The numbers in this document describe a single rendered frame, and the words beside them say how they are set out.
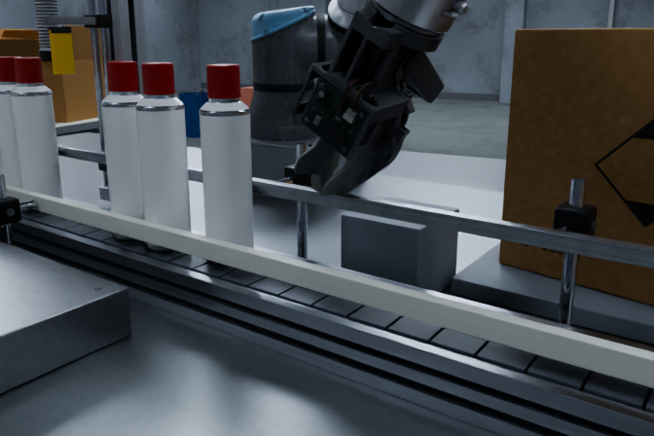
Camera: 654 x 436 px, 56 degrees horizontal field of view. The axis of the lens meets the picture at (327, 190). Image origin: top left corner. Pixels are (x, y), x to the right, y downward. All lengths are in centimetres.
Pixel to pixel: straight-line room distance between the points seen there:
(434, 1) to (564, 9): 1082
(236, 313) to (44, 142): 42
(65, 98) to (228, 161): 206
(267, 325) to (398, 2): 31
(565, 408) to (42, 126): 72
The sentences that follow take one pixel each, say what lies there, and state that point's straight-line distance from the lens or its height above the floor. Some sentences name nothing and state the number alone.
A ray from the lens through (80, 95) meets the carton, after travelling 272.
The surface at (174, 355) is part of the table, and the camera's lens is 60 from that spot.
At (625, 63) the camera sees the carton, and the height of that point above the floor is 109.
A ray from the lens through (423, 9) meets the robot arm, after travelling 50.
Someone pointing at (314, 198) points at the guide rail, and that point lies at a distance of 62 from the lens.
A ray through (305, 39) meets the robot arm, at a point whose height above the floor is 111.
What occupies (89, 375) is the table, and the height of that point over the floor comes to 83.
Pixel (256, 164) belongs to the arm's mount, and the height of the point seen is 89.
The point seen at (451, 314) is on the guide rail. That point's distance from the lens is 49.
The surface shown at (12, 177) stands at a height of 92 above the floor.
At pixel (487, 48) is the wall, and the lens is 1150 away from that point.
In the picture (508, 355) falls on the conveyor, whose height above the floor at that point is 88.
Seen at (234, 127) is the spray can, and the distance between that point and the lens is 62.
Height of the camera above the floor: 111
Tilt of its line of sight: 14 degrees down
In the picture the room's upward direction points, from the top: straight up
